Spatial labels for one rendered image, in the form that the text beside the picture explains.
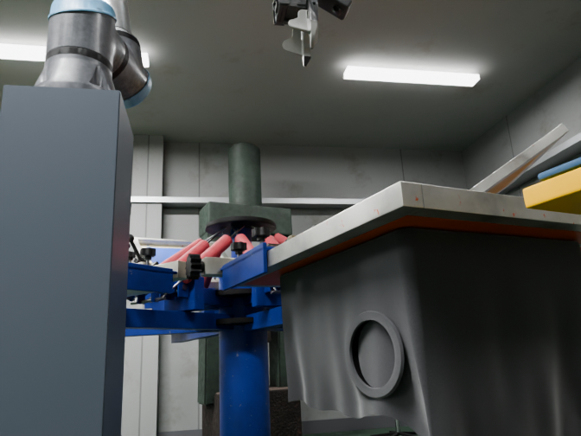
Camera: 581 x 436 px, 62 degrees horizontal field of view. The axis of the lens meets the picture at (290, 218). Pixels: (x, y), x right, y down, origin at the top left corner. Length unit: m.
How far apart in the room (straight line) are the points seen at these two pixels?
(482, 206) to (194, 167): 4.85
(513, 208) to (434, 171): 5.35
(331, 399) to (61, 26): 0.87
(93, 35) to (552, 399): 1.03
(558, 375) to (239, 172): 3.95
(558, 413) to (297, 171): 4.83
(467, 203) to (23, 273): 0.66
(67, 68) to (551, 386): 0.99
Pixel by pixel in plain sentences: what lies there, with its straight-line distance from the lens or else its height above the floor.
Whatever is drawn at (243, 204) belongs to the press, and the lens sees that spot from 4.53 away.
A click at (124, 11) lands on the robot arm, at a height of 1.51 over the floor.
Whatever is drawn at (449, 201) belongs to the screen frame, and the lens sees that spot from 0.76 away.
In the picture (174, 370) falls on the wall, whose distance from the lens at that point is 5.12.
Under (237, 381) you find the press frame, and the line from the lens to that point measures 2.00.
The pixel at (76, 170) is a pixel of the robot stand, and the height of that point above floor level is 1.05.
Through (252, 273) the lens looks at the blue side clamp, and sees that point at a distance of 1.17.
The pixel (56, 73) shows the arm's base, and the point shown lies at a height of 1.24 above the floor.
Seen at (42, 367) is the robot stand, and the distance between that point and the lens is 0.79.
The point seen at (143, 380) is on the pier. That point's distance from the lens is 4.98.
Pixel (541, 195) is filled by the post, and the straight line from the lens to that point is 0.68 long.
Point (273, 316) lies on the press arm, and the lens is 1.72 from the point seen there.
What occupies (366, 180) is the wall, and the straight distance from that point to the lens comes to 5.80.
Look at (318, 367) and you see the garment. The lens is 1.07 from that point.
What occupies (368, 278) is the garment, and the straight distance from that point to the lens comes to 0.88.
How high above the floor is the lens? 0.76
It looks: 16 degrees up
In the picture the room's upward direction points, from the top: 3 degrees counter-clockwise
